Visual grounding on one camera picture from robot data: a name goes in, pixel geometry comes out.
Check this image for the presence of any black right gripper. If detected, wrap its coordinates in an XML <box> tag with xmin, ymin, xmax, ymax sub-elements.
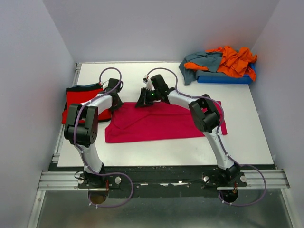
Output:
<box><xmin>134</xmin><ymin>88</ymin><xmax>159</xmax><ymax>109</ymax></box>

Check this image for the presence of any crimson pink t-shirt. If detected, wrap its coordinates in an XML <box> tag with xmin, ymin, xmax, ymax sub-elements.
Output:
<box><xmin>104</xmin><ymin>101</ymin><xmax>228</xmax><ymax>144</ymax></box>

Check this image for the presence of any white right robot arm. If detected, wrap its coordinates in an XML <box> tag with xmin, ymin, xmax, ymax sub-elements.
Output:
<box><xmin>135</xmin><ymin>75</ymin><xmax>240</xmax><ymax>186</ymax></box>

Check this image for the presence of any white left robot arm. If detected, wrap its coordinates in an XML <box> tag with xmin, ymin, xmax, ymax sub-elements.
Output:
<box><xmin>64</xmin><ymin>78</ymin><xmax>123</xmax><ymax>188</ymax></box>

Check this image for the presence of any folded teal t-shirt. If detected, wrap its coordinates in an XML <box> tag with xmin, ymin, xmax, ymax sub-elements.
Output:
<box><xmin>77</xmin><ymin>83</ymin><xmax>100</xmax><ymax>88</ymax></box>

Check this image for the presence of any folded red t-shirt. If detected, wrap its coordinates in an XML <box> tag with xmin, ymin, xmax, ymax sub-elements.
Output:
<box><xmin>61</xmin><ymin>87</ymin><xmax>112</xmax><ymax>124</ymax></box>

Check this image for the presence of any grey-blue t-shirt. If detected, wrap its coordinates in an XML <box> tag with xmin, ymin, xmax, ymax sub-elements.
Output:
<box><xmin>179</xmin><ymin>51</ymin><xmax>226</xmax><ymax>86</ymax></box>

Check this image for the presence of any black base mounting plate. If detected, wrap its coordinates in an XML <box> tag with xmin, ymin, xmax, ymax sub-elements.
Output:
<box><xmin>75</xmin><ymin>166</ymin><xmax>247</xmax><ymax>199</ymax></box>

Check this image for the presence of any orange t-shirt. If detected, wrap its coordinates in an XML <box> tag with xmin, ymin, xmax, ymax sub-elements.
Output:
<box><xmin>184</xmin><ymin>45</ymin><xmax>258</xmax><ymax>82</ymax></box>

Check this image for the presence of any blue plastic bin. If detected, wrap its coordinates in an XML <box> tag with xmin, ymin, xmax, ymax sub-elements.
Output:
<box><xmin>196</xmin><ymin>71</ymin><xmax>253</xmax><ymax>85</ymax></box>

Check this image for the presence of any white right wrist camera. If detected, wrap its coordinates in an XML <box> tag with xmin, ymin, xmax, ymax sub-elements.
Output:
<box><xmin>142</xmin><ymin>75</ymin><xmax>154</xmax><ymax>91</ymax></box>

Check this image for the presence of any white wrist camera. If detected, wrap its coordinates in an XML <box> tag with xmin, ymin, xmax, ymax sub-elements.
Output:
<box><xmin>99</xmin><ymin>80</ymin><xmax>109</xmax><ymax>90</ymax></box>
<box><xmin>142</xmin><ymin>75</ymin><xmax>154</xmax><ymax>91</ymax></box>

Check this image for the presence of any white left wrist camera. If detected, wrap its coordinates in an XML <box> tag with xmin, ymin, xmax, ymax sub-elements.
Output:
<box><xmin>99</xmin><ymin>80</ymin><xmax>109</xmax><ymax>90</ymax></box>

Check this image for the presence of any aluminium extrusion rail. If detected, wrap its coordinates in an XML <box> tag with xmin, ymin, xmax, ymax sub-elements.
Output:
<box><xmin>38</xmin><ymin>170</ymin><xmax>290</xmax><ymax>191</ymax></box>

